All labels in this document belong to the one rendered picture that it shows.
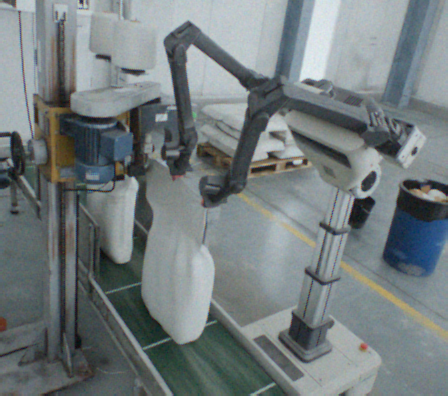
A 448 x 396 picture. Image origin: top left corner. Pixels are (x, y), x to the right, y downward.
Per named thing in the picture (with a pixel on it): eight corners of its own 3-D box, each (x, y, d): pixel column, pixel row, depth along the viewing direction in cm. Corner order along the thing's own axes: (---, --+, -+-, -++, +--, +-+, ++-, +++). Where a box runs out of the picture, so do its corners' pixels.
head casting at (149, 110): (184, 159, 220) (190, 99, 208) (137, 165, 206) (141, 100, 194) (155, 139, 241) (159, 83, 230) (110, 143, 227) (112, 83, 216)
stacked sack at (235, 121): (291, 132, 500) (293, 119, 494) (244, 137, 462) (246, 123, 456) (266, 121, 530) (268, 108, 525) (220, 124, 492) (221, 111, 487)
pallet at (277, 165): (314, 166, 555) (317, 155, 549) (239, 180, 483) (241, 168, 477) (268, 143, 612) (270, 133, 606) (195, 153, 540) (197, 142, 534)
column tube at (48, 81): (74, 354, 236) (77, -7, 169) (50, 363, 229) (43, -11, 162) (67, 340, 245) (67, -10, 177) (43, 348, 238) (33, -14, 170)
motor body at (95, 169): (120, 184, 181) (123, 123, 171) (82, 189, 172) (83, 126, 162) (105, 169, 192) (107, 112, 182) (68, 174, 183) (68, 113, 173)
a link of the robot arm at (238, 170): (273, 116, 124) (267, 87, 130) (253, 116, 123) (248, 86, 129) (245, 195, 160) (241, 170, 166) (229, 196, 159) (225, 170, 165)
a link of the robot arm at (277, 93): (276, 93, 116) (270, 64, 122) (247, 124, 126) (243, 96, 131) (396, 133, 138) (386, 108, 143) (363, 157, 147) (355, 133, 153)
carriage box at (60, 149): (127, 175, 204) (131, 106, 192) (49, 185, 184) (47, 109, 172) (105, 155, 222) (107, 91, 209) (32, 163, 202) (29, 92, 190)
